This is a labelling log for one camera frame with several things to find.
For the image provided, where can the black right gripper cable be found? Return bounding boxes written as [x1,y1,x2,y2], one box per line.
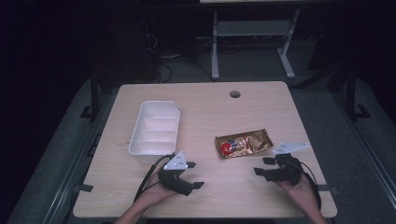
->
[291,159,322,210]

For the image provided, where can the white metal desk frame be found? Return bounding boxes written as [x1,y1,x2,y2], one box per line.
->
[210,7,302,81]

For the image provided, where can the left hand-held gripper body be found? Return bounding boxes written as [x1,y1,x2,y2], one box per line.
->
[157,150,195,197]

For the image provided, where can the black metal stand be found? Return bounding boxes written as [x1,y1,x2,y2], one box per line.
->
[345,65,373,120]
[79,70,102,122]

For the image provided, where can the aluminium frame rail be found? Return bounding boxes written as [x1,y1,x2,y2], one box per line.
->
[41,92,117,224]
[329,89,396,204]

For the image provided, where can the black floor cables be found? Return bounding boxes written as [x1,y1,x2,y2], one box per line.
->
[142,31,217,84]

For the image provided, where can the person's right hand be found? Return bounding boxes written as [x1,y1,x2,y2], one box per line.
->
[275,176,318,217]

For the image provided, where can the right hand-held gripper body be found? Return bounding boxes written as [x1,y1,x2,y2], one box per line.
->
[263,142,310,187]

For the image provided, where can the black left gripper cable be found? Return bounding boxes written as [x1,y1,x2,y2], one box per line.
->
[133,153,176,203]

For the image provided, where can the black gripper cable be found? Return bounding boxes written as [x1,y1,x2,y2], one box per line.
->
[133,153,176,203]
[291,159,322,210]

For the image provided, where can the person's left hand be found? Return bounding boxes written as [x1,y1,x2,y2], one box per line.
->
[137,175,179,209]

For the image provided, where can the gold foil snack packet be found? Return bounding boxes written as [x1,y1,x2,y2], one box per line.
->
[214,128,275,161]

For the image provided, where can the white divided plastic tray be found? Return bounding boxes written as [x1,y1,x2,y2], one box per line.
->
[128,100,182,157]

